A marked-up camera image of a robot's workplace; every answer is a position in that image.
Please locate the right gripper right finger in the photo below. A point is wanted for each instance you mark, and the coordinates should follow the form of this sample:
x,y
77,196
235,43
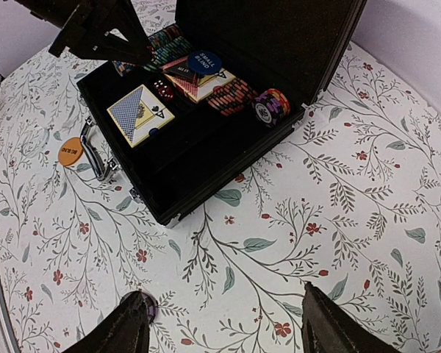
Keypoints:
x,y
327,328

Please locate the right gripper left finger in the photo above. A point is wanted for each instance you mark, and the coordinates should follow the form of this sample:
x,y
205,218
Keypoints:
x,y
125,329

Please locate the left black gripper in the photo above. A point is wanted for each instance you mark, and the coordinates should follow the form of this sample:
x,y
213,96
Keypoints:
x,y
95,30

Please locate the red dice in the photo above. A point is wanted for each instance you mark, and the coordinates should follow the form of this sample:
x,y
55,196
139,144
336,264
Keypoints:
x,y
164,90

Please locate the blue playing card box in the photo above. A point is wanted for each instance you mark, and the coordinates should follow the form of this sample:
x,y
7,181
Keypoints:
x,y
139,114

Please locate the orange dealer button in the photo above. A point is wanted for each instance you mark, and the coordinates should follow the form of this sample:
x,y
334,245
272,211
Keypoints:
x,y
70,152

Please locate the black poker chip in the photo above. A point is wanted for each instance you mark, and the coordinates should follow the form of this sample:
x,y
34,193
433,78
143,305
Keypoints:
x,y
271,106

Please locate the black poker case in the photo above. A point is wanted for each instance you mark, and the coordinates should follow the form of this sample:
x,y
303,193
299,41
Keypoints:
x,y
292,46

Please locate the green chip stack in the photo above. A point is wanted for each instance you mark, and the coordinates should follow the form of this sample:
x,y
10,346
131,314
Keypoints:
x,y
176,49

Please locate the blue orange chip stack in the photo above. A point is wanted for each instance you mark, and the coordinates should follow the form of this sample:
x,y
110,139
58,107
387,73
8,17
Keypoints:
x,y
157,41

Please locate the black all in triangle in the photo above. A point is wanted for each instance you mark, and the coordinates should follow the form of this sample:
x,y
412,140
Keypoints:
x,y
180,70

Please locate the blue small blind button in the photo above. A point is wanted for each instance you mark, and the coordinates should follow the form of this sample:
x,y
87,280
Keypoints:
x,y
204,62

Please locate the card deck in case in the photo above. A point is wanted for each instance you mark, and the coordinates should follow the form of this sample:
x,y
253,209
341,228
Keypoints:
x,y
203,86

